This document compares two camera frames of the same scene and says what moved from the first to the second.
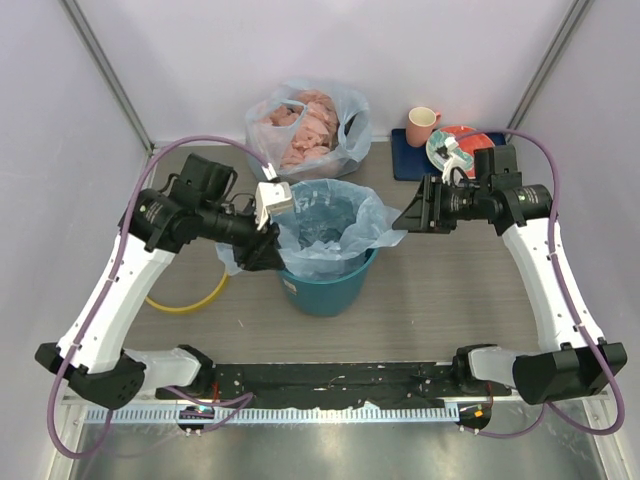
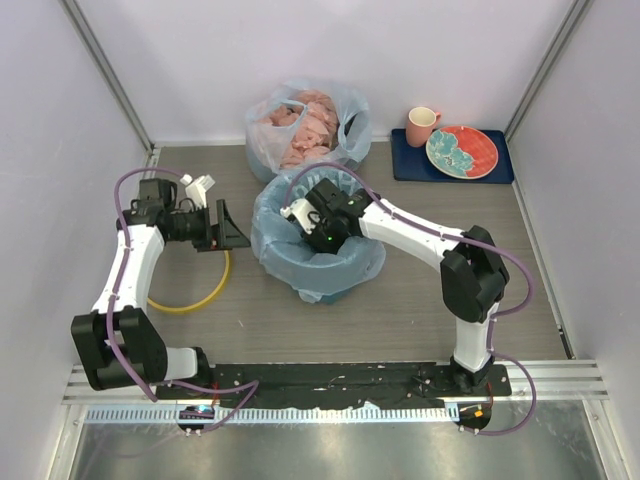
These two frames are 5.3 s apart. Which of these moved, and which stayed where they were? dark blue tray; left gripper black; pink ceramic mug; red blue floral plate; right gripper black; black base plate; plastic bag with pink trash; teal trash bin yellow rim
Moved: right gripper black; left gripper black; teal trash bin yellow rim
Stayed: black base plate; dark blue tray; plastic bag with pink trash; red blue floral plate; pink ceramic mug
